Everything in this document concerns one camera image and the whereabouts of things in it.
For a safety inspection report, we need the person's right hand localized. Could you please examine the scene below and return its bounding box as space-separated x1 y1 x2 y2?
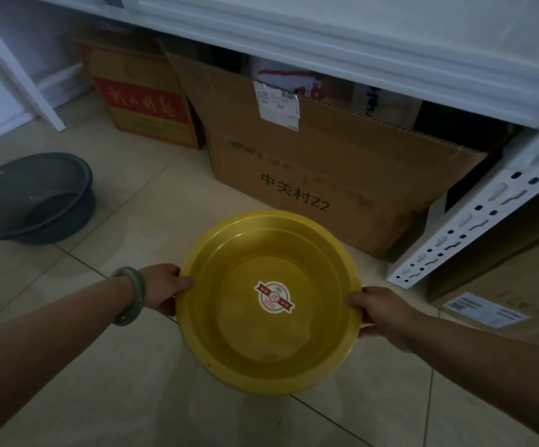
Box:
344 287 423 354

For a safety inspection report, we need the person's left hand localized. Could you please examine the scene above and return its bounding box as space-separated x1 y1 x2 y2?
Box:
138 264 196 317

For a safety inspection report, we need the yellow plastic basin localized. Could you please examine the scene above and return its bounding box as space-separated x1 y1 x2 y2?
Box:
175 210 362 395

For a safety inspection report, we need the person's left forearm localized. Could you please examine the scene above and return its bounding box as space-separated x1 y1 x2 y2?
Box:
0 276 135 447

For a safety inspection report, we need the person's right forearm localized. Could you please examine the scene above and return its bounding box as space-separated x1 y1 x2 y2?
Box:
402 311 539 447

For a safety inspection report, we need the green jade bangle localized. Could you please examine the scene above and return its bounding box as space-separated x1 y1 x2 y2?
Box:
110 267 146 327

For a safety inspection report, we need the round red white sticker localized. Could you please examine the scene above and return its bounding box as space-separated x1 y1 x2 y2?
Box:
254 281 295 316

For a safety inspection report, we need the large brown cardboard box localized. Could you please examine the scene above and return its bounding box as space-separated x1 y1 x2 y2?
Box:
167 52 489 260

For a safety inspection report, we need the brown box with white label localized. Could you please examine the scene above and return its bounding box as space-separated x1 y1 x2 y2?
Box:
427 179 539 352

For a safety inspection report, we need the grey plastic basin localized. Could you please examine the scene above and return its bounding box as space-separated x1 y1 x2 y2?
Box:
0 152 97 245

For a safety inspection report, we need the red labelled cardboard box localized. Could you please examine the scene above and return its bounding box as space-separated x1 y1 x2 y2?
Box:
76 39 205 150

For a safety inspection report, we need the white shipping label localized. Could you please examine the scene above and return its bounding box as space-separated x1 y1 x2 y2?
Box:
253 81 301 132

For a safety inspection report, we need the white metal shelving rack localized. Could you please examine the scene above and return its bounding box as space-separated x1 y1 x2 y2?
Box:
0 0 539 290

